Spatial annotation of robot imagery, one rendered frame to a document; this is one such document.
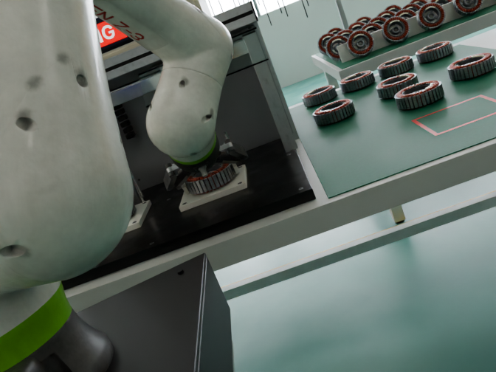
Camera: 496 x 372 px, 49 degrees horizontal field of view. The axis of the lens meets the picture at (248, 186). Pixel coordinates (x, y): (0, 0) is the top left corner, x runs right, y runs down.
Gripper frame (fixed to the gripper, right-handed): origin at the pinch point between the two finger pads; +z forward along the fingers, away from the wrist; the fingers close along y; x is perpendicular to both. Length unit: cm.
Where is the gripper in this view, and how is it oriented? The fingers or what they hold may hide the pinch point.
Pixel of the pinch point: (209, 176)
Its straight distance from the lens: 120.8
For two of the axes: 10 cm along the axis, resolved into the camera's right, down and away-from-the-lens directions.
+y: 9.2, -3.8, 0.3
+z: 0.6, 2.3, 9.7
